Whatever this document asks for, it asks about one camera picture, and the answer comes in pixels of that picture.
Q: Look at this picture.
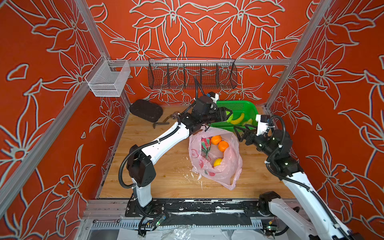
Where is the red green dragon fruit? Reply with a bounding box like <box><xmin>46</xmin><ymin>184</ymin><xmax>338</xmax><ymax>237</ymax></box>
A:
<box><xmin>201</xmin><ymin>138</ymin><xmax>211</xmax><ymax>159</ymax></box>

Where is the green plastic basket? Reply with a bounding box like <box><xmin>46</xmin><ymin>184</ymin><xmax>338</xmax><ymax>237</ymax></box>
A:
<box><xmin>217</xmin><ymin>101</ymin><xmax>259</xmax><ymax>126</ymax></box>

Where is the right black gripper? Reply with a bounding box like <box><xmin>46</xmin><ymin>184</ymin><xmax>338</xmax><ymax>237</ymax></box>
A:
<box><xmin>234</xmin><ymin>122</ymin><xmax>280</xmax><ymax>160</ymax></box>

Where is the yellow green pear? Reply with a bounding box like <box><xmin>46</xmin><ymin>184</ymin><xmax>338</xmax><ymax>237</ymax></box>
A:
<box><xmin>243</xmin><ymin>119</ymin><xmax>253</xmax><ymax>126</ymax></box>

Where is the yellow banana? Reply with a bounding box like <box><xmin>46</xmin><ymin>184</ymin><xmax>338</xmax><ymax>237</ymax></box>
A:
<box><xmin>230</xmin><ymin>113</ymin><xmax>245</xmax><ymax>125</ymax></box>

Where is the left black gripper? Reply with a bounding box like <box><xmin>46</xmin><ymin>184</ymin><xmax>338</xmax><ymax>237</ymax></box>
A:
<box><xmin>199</xmin><ymin>106</ymin><xmax>232</xmax><ymax>125</ymax></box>

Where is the white wire wall basket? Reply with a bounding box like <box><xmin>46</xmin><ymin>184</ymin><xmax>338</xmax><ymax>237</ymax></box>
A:
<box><xmin>85</xmin><ymin>55</ymin><xmax>131</xmax><ymax>97</ymax></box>

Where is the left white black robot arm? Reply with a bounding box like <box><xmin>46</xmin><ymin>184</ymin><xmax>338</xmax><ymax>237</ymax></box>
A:
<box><xmin>118</xmin><ymin>79</ymin><xmax>233</xmax><ymax>211</ymax></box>

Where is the black wire wall basket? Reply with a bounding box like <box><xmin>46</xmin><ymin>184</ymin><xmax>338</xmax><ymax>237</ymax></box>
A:
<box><xmin>148</xmin><ymin>57</ymin><xmax>239</xmax><ymax>90</ymax></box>

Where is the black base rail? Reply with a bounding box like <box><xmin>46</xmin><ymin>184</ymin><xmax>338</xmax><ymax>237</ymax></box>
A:
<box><xmin>143</xmin><ymin>198</ymin><xmax>286</xmax><ymax>229</ymax></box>

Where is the green round fruit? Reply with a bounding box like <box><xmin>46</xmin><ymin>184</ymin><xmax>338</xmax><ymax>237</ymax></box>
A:
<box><xmin>226</xmin><ymin>111</ymin><xmax>233</xmax><ymax>123</ymax></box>

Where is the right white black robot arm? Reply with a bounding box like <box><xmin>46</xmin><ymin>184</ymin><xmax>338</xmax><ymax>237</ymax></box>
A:
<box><xmin>234</xmin><ymin>115</ymin><xmax>363</xmax><ymax>240</ymax></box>

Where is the black oval tray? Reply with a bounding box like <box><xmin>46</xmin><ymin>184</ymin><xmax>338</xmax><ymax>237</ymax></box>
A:
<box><xmin>130</xmin><ymin>99</ymin><xmax>163</xmax><ymax>123</ymax></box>

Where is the pink plastic bag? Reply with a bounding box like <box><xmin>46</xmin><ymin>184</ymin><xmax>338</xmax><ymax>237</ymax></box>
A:
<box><xmin>189</xmin><ymin>128</ymin><xmax>243</xmax><ymax>190</ymax></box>

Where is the orange fruit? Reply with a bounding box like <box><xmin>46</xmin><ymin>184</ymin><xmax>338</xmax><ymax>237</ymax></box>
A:
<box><xmin>211</xmin><ymin>135</ymin><xmax>222</xmax><ymax>146</ymax></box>
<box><xmin>218</xmin><ymin>141</ymin><xmax>229</xmax><ymax>153</ymax></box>

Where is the metal hand tool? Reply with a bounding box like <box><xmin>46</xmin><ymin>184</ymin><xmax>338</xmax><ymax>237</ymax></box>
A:
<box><xmin>153</xmin><ymin>112</ymin><xmax>180</xmax><ymax>129</ymax></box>

